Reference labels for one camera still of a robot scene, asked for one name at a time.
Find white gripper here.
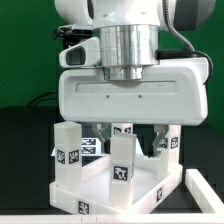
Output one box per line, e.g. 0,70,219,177
59,58,208,157

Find white desk tabletop tray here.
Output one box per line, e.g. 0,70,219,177
50,155,183,215

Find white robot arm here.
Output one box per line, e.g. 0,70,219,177
54,0,216,153

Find white fiducial marker sheet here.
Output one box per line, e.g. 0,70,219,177
50,137,108,158

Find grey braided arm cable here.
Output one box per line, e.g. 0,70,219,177
161,0,215,84

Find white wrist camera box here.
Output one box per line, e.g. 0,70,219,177
59,37,101,68

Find black base cables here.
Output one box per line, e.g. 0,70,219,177
27,89,60,108

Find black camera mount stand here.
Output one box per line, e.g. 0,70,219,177
52,26,92,49

